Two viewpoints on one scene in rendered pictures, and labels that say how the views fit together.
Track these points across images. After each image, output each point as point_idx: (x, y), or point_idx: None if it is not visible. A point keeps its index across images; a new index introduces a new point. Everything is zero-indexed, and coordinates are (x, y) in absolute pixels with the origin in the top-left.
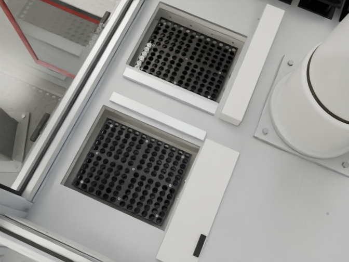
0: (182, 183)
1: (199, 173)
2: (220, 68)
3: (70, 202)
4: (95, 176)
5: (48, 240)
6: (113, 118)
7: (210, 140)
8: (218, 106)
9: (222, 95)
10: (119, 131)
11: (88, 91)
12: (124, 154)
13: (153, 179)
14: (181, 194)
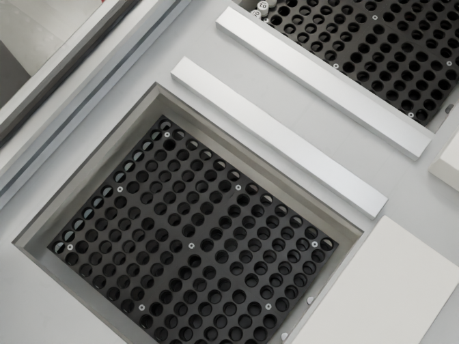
0: (301, 302)
1: (347, 300)
2: (453, 53)
3: (21, 292)
4: (104, 241)
5: None
6: (182, 121)
7: (393, 220)
8: (433, 140)
9: (440, 119)
10: (182, 151)
11: (121, 39)
12: (180, 205)
13: (231, 282)
14: (288, 340)
